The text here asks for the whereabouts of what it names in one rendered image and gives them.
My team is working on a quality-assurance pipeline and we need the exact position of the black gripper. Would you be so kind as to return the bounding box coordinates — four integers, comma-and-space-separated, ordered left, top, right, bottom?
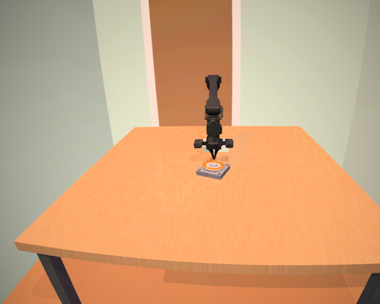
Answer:
194, 133, 234, 160

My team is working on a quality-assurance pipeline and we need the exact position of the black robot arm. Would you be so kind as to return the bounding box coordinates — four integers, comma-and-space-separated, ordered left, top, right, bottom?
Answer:
205, 75, 224, 150

